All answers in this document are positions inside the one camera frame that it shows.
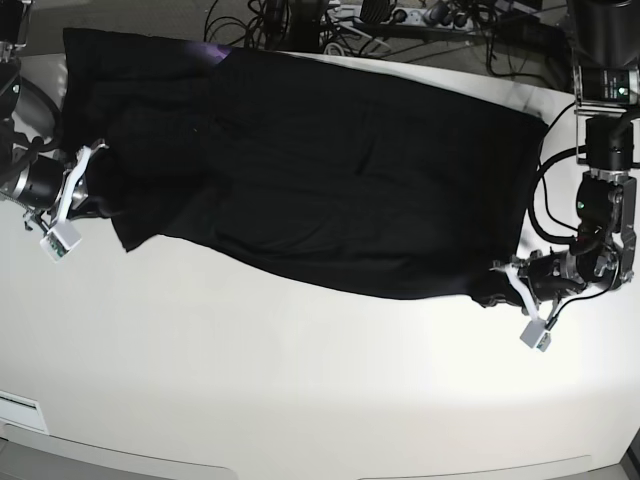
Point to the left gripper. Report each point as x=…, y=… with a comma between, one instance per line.
x=537, y=284

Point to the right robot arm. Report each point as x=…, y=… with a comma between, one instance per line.
x=31, y=121

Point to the white label plate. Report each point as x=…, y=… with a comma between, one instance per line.
x=22, y=412

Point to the black equipment box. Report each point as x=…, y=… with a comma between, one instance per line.
x=529, y=33

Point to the black T-shirt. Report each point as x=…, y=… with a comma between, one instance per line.
x=345, y=179

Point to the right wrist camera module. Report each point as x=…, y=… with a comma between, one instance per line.
x=60, y=240

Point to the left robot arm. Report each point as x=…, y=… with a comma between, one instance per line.
x=600, y=254

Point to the white power strip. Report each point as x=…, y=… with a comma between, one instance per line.
x=439, y=15

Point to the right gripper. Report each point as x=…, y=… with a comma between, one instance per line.
x=51, y=194

